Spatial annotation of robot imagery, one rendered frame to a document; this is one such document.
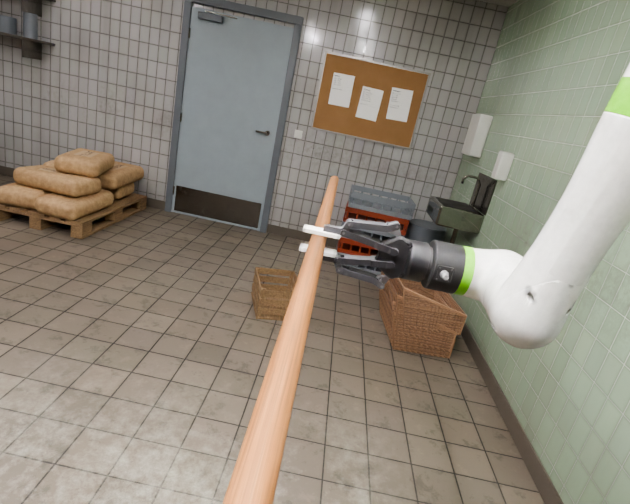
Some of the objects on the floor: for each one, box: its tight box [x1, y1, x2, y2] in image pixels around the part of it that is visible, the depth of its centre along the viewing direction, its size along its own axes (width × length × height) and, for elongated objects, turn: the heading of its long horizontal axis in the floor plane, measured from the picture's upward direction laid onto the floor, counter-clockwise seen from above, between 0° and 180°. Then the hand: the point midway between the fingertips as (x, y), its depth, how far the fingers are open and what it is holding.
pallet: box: [0, 193, 147, 239], centre depth 418 cm, size 120×80×14 cm, turn 145°
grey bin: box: [405, 219, 447, 244], centre depth 437 cm, size 38×38×55 cm
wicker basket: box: [379, 288, 456, 358], centre depth 317 cm, size 49×56×28 cm
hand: (319, 240), depth 82 cm, fingers closed on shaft, 3 cm apart
